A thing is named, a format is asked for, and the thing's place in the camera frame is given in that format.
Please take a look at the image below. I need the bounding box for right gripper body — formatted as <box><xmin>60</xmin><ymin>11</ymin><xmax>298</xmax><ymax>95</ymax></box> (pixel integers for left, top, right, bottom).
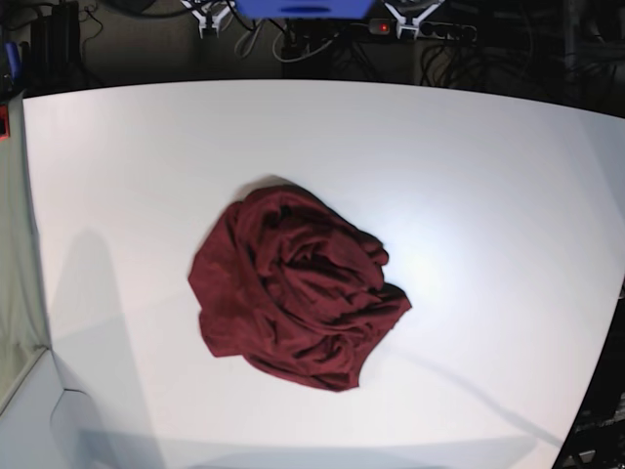
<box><xmin>181</xmin><ymin>1</ymin><xmax>233</xmax><ymax>38</ymax></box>

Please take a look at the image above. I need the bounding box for dark red t-shirt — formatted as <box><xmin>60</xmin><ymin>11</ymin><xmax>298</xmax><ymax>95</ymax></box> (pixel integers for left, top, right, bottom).
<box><xmin>188</xmin><ymin>185</ymin><xmax>411</xmax><ymax>392</ymax></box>

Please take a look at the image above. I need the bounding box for blue bottle left edge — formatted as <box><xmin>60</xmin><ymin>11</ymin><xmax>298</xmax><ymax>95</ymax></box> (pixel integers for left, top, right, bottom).
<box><xmin>4</xmin><ymin>42</ymin><xmax>22</xmax><ymax>82</ymax></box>

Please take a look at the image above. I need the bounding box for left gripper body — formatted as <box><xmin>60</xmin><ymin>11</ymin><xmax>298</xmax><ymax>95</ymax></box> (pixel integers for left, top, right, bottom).
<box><xmin>383</xmin><ymin>0</ymin><xmax>444</xmax><ymax>38</ymax></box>

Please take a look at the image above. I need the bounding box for black power strip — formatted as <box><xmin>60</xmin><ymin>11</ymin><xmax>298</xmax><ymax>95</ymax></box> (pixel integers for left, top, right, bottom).
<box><xmin>366</xmin><ymin>19</ymin><xmax>478</xmax><ymax>43</ymax></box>

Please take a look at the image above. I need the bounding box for blue box at top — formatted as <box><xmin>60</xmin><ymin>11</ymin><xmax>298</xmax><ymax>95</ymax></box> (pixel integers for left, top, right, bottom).
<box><xmin>234</xmin><ymin>0</ymin><xmax>374</xmax><ymax>20</ymax></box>

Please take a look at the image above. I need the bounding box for red black device left edge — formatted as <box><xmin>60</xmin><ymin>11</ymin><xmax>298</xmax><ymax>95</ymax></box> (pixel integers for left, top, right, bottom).
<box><xmin>0</xmin><ymin>105</ymin><xmax>10</xmax><ymax>141</ymax></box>

